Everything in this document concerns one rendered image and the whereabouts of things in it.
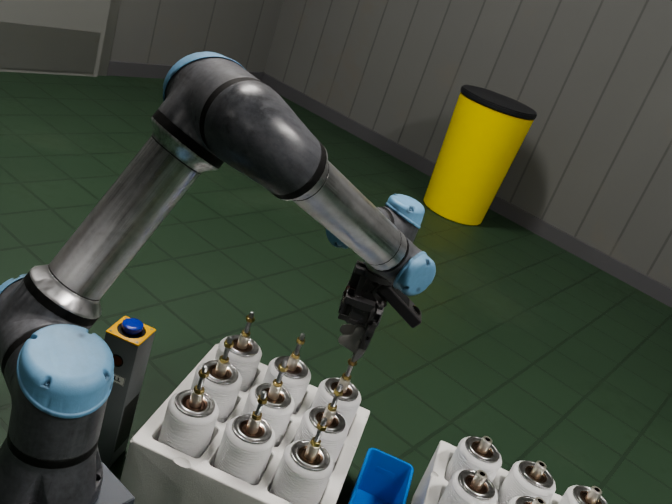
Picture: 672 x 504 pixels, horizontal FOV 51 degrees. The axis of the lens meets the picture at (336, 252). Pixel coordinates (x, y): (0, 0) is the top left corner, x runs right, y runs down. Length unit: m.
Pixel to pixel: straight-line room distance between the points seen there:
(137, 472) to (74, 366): 0.50
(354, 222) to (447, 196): 2.54
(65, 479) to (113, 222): 0.34
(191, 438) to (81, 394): 0.45
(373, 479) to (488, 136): 2.12
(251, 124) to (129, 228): 0.24
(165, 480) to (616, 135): 2.94
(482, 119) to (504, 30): 0.74
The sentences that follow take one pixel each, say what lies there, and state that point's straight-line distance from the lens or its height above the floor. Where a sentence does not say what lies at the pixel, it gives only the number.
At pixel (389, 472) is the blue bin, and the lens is 1.65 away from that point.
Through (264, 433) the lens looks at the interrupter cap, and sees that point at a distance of 1.34.
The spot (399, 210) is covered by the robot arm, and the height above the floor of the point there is 0.69.
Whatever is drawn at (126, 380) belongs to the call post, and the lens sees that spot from 1.42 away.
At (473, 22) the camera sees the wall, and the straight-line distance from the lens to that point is 4.10.
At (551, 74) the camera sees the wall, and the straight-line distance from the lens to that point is 3.90.
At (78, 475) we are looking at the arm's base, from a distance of 1.04.
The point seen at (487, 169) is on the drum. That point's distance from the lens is 3.49.
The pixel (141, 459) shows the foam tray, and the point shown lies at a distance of 1.38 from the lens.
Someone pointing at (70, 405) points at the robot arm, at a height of 0.49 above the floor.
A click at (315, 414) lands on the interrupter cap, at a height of 0.25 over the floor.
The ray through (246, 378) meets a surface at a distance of 1.55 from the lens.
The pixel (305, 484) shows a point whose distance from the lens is 1.32.
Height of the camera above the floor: 1.10
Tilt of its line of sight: 24 degrees down
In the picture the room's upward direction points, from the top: 20 degrees clockwise
